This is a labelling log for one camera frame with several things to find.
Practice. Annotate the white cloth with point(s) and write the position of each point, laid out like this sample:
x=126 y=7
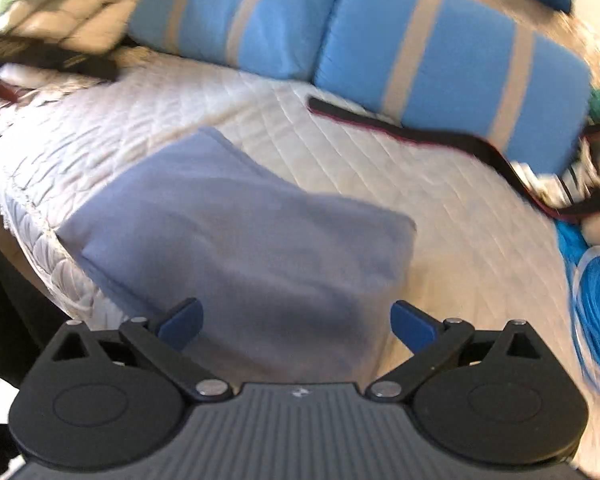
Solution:
x=540 y=185

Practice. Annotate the blue-grey sweatpants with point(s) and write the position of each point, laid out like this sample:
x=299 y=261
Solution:
x=230 y=240

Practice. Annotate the beige comforter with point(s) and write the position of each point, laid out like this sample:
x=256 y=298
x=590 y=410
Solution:
x=80 y=15

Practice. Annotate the teal yarn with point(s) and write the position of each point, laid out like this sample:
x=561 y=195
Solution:
x=599 y=102

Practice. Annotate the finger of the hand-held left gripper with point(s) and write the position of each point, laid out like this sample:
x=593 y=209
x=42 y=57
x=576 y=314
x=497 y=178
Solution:
x=90 y=65

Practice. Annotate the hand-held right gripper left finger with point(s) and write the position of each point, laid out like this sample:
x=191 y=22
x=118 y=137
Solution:
x=182 y=321

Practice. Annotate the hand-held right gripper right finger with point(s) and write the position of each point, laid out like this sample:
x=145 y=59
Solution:
x=412 y=324

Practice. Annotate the blue pillow with grey stripes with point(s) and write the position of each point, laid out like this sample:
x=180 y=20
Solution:
x=460 y=65
x=215 y=15

